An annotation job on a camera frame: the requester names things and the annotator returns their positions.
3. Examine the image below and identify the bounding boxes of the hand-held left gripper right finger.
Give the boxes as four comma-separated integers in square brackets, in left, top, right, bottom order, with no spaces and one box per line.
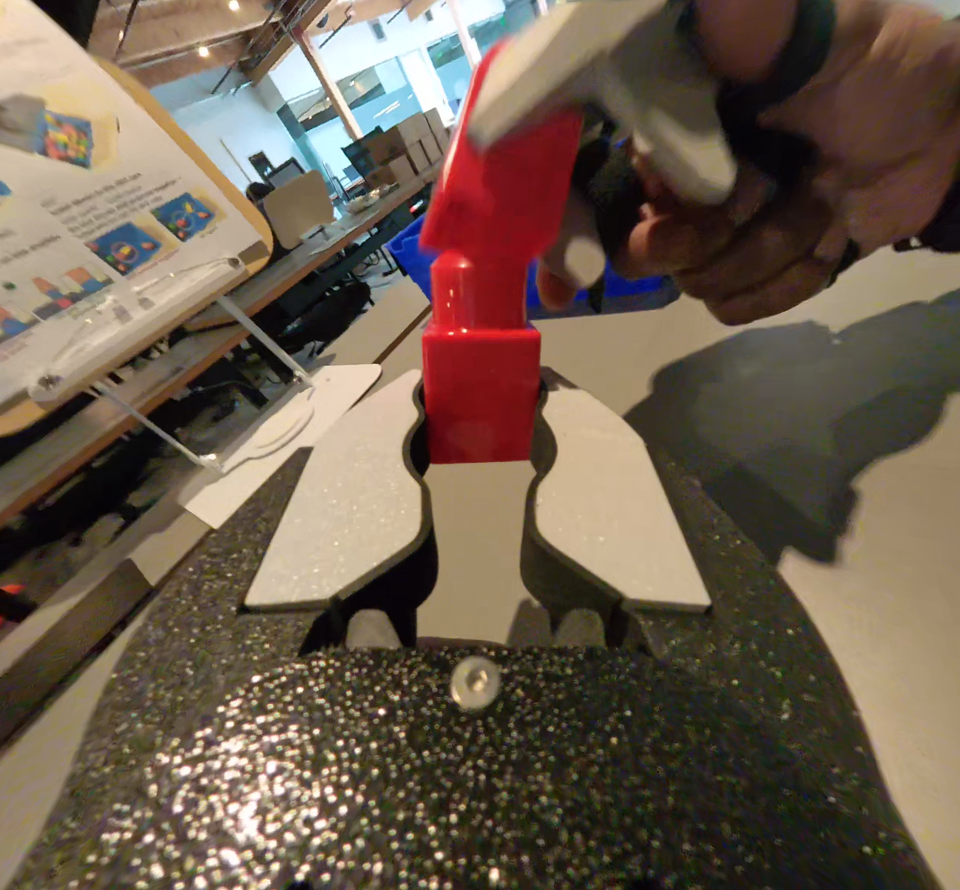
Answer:
[522,367,714,652]

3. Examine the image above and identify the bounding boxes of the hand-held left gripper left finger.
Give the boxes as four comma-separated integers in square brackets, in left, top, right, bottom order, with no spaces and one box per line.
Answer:
[242,367,438,647]

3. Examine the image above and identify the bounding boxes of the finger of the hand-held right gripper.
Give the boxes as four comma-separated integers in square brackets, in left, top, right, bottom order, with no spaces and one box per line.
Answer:
[465,0,741,206]

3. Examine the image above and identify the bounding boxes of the red mega block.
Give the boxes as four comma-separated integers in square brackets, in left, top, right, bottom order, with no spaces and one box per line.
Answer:
[421,252,543,465]
[418,42,586,283]

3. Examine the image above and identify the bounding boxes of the blue plastic bin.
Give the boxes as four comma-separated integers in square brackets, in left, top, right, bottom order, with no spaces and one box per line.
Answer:
[386,215,680,309]

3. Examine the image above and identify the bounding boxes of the person's right forearm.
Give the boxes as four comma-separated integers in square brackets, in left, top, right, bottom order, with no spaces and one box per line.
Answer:
[891,170,960,255]

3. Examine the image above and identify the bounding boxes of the person's right hand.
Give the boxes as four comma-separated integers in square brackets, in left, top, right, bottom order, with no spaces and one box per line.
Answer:
[536,0,960,324]

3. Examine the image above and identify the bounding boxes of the white easel stand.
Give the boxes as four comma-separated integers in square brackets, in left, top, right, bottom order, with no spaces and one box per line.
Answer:
[28,256,385,531]

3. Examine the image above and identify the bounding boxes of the stack of cardboard boxes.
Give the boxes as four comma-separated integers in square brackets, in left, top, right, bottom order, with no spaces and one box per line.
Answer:
[367,108,451,189]

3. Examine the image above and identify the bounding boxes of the beige display board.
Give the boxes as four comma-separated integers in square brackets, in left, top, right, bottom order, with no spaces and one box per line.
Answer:
[262,170,336,249]

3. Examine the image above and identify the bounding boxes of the red object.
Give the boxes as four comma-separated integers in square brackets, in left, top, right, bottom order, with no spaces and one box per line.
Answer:
[0,581,39,628]

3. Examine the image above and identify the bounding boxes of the instruction poster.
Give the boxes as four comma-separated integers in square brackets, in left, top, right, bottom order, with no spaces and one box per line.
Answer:
[0,0,260,411]

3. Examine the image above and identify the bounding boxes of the wooden support post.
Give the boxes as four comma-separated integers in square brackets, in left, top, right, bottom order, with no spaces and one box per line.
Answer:
[296,27,365,144]

